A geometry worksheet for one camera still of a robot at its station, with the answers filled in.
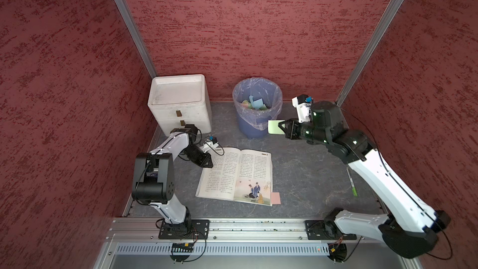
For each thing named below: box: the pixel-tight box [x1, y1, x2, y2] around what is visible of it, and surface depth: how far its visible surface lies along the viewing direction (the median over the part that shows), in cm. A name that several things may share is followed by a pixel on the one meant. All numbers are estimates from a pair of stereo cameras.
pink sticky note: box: [271, 191, 281, 205], surface depth 84 cm
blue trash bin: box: [232, 77, 284, 139], surface depth 96 cm
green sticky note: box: [267, 119, 286, 136], surface depth 69 cm
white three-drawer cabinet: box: [147, 74, 213, 136], surface depth 92 cm
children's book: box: [195, 146, 273, 207], surface depth 88 cm
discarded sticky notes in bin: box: [240, 95, 268, 111], surface depth 102 cm
